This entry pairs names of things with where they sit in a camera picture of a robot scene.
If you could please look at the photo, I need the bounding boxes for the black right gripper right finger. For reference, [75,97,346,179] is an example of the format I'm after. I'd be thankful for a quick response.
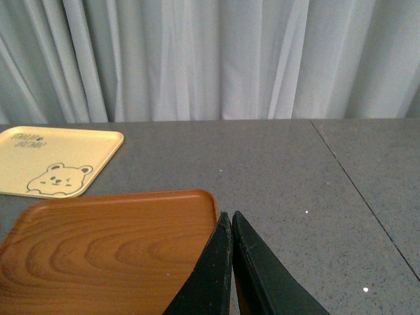
[232,211,329,314]

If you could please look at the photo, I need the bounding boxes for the grey-white curtain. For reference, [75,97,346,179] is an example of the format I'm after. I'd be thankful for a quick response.
[1,1,419,124]

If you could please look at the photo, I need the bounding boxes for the yellow bear tray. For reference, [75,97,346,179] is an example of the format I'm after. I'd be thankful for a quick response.
[1,126,124,198]

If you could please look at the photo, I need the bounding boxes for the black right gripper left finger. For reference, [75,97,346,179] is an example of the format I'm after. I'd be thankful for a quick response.
[164,212,233,314]

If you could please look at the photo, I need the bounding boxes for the brown wood-grain tray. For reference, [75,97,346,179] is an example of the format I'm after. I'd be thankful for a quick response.
[1,190,220,314]

